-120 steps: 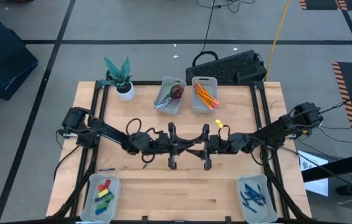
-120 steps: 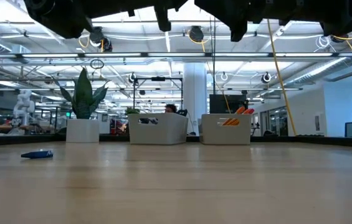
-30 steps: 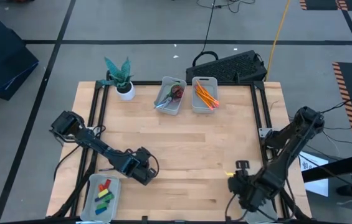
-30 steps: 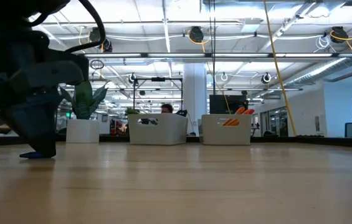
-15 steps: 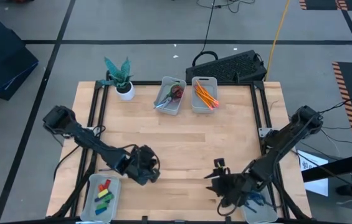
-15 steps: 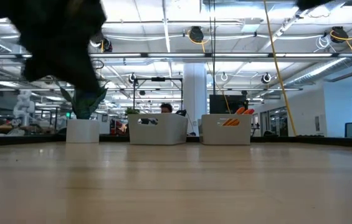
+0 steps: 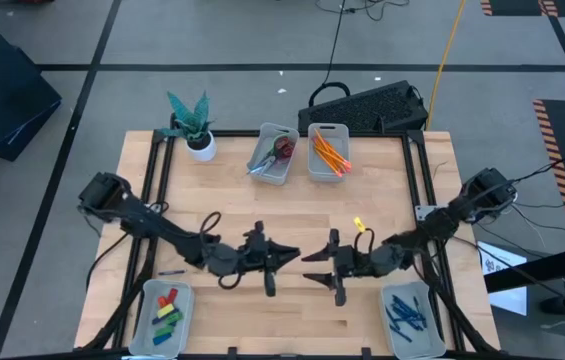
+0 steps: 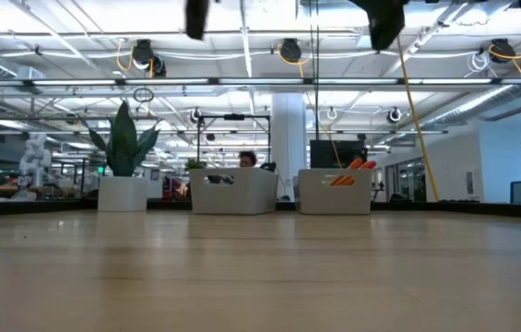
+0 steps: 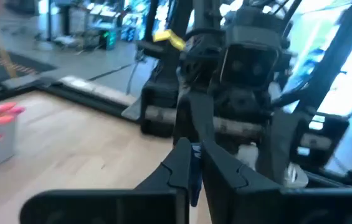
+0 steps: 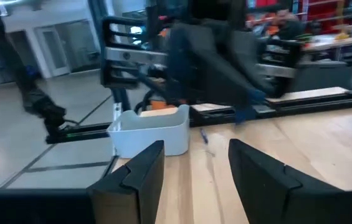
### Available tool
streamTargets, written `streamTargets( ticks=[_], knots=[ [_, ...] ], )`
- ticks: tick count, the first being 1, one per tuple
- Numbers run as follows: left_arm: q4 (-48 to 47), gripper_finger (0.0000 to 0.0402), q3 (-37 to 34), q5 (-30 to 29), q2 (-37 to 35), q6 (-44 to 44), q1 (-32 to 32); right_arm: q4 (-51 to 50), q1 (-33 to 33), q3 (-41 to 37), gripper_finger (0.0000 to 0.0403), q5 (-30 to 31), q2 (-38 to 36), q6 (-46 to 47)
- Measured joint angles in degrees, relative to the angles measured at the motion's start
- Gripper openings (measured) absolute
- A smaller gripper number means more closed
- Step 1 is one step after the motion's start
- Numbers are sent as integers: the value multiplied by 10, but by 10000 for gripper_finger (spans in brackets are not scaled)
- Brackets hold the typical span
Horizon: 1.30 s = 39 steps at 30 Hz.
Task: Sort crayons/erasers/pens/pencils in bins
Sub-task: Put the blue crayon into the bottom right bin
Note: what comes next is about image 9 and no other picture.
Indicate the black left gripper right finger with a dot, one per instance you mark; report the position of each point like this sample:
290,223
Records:
241,199

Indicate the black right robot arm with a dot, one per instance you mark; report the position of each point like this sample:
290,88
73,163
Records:
208,12

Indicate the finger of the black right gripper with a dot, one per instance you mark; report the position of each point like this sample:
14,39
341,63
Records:
197,118
281,143

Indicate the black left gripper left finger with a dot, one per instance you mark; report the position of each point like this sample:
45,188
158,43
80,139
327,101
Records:
163,199

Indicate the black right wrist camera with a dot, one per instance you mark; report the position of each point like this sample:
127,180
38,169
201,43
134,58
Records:
247,68

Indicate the blue eraser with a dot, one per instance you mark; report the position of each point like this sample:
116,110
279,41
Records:
196,174

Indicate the black hazard striped mat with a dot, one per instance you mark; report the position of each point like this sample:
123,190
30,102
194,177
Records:
23,60

